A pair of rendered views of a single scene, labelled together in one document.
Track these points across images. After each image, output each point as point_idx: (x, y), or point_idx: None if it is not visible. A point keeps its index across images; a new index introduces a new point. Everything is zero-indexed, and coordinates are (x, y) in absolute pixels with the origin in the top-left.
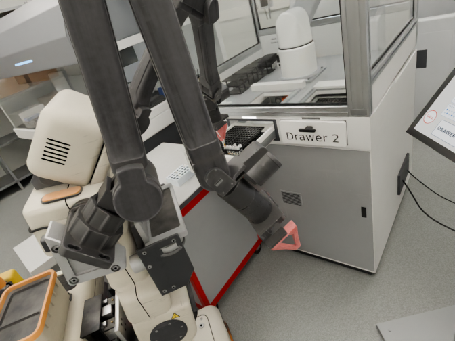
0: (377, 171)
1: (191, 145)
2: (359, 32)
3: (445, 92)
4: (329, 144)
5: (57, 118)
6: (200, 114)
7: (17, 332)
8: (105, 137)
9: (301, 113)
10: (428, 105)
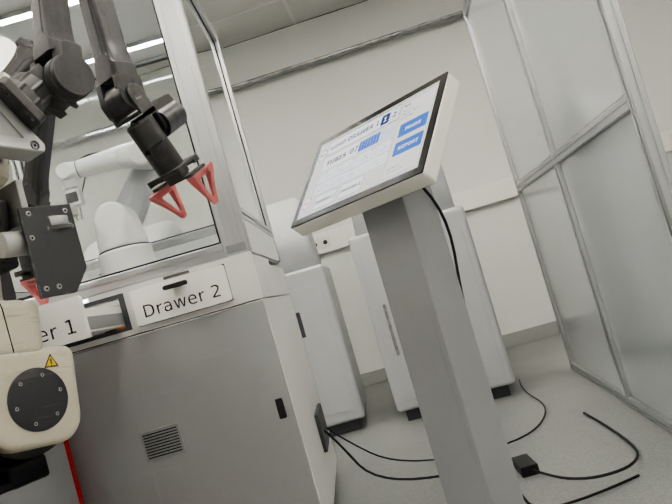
0: (280, 345)
1: (114, 58)
2: (215, 156)
3: (311, 183)
4: (209, 303)
5: None
6: (120, 39)
7: None
8: (47, 18)
9: (162, 270)
10: (302, 199)
